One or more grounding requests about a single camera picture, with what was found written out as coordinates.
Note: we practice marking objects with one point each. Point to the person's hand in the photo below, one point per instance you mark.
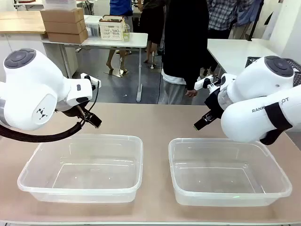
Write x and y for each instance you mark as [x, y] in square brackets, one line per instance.
[191, 93]

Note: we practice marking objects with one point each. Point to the clear storage box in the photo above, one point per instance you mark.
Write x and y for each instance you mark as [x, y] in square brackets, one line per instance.
[92, 27]

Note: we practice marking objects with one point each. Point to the person in dark clothes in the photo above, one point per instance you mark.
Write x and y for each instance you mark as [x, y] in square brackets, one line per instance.
[152, 21]

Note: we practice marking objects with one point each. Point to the brown cardboard box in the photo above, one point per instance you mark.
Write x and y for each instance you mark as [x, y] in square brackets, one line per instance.
[62, 15]
[67, 37]
[63, 27]

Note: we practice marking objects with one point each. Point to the person in blue shirt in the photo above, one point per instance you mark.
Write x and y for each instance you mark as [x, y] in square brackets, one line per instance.
[120, 7]

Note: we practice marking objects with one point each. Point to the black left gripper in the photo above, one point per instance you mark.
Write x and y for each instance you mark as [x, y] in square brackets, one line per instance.
[73, 111]

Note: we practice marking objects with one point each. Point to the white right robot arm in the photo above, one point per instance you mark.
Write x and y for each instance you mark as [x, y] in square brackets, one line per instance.
[249, 117]

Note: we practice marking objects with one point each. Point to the person in plaid shirt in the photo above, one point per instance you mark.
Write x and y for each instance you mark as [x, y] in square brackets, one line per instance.
[221, 16]

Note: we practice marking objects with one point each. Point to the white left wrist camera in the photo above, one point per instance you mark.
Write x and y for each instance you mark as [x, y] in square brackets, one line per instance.
[87, 77]

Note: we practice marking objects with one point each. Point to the pale green plastic cup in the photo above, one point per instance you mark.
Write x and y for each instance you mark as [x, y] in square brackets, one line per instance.
[126, 33]

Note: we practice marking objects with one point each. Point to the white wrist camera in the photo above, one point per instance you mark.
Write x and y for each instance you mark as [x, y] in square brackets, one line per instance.
[202, 83]
[87, 77]

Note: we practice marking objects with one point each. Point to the clear plastic bin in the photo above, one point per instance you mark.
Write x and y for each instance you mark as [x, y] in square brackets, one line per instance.
[80, 169]
[225, 174]

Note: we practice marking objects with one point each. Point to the white folding table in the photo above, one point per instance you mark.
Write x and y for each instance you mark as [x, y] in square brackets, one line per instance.
[122, 41]

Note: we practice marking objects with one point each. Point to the wooden counter top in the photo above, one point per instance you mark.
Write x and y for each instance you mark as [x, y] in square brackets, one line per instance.
[21, 22]

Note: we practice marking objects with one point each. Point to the white lattice basket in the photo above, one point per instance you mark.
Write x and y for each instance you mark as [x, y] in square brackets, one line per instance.
[111, 29]

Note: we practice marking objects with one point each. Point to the person in black coat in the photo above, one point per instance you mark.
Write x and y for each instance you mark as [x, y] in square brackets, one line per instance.
[185, 47]

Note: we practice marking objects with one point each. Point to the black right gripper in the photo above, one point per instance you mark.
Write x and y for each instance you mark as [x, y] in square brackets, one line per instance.
[215, 103]

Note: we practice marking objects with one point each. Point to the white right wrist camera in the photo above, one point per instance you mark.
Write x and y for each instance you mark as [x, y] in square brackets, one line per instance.
[202, 83]

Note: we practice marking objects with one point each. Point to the white storage box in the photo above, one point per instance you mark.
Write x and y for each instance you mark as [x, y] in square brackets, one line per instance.
[60, 4]

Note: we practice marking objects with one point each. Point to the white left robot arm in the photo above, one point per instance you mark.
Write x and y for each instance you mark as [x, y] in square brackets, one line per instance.
[30, 89]

